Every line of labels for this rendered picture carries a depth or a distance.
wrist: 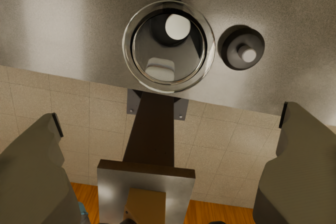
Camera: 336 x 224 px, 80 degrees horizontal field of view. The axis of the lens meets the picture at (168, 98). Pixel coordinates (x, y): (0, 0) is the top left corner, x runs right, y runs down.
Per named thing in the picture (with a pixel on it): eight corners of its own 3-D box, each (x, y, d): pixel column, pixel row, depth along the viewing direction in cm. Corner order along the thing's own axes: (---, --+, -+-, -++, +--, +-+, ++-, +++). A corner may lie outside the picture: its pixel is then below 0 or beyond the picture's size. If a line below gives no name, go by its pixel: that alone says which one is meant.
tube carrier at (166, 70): (196, -7, 39) (218, -4, 21) (196, 48, 45) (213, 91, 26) (141, -3, 40) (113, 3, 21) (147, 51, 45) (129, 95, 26)
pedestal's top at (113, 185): (180, 223, 84) (180, 234, 80) (102, 216, 83) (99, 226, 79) (194, 169, 69) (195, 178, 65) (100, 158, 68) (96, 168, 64)
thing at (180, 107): (184, 119, 167) (195, 236, 88) (126, 112, 165) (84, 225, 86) (195, 64, 145) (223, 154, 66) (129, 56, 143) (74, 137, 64)
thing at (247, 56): (263, 24, 43) (277, 30, 37) (257, 66, 47) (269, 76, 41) (219, 27, 43) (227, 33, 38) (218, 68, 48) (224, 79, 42)
